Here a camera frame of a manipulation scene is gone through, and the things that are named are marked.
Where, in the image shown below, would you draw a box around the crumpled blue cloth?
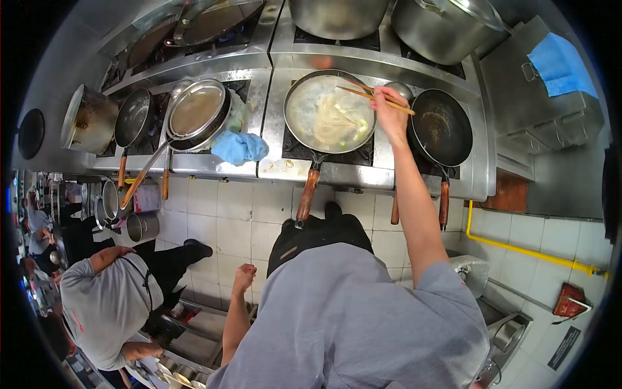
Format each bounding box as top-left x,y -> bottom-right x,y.
211,130 -> 270,166

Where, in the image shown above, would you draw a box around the brown wooden board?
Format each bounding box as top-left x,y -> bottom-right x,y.
464,169 -> 529,214

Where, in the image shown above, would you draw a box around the large steel pot with lid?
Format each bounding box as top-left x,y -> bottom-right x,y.
391,0 -> 509,67

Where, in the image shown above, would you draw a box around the steel strainer with long handle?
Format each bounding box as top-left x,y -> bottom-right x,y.
120,78 -> 227,210

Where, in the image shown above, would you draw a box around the steel sink unit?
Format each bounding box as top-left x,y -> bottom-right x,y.
474,297 -> 534,389

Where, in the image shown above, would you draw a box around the person's left hand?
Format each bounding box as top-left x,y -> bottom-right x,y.
232,263 -> 258,296

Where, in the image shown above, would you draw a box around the round black flat pan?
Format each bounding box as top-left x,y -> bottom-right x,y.
17,108 -> 46,160

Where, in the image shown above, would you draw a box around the yellow pipe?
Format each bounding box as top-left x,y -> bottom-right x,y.
465,199 -> 609,279

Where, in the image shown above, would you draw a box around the steel prep counter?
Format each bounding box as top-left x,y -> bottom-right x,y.
125,298 -> 259,389

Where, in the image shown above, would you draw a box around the steel cabinet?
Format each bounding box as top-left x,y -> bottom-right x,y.
478,15 -> 606,182

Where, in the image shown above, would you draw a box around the person's right hand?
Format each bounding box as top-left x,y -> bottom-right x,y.
369,86 -> 412,148

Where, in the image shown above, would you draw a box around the small black frying pan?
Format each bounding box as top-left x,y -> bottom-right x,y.
114,87 -> 156,191

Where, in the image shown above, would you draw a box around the steel pots on floor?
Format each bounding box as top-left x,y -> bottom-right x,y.
93,179 -> 161,243

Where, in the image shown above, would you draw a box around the person's right fingers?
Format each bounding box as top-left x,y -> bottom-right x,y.
369,86 -> 403,112

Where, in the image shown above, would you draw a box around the empty black frying pan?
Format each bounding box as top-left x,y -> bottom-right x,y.
407,88 -> 474,232

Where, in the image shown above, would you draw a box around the wooden chopstick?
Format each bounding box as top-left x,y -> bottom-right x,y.
336,86 -> 417,116
345,77 -> 404,106

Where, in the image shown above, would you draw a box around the noodles with green vegetables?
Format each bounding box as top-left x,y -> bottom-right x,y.
311,97 -> 371,149

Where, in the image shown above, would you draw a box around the flat blue cloth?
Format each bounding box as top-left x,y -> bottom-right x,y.
527,32 -> 599,99

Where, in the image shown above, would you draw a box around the steel cooking range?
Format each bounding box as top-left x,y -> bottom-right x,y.
12,0 -> 497,203

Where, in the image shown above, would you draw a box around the tilted sooty steel pot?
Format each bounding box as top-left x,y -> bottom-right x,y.
60,84 -> 120,156

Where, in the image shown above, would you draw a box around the red dustpan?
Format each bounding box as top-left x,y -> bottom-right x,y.
551,282 -> 594,325

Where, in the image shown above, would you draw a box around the frying pan with wooden handle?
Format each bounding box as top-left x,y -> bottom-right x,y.
284,69 -> 378,230

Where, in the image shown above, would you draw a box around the person's legs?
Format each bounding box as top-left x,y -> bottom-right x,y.
266,201 -> 375,279

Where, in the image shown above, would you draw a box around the person's body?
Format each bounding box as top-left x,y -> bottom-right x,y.
206,242 -> 490,389

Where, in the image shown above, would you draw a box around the large dark wok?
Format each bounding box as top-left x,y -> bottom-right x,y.
165,0 -> 266,48

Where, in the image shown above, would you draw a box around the large open steel pot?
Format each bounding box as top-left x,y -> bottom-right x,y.
288,0 -> 392,41

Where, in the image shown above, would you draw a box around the black pan under strainer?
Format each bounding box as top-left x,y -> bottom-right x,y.
161,88 -> 233,201

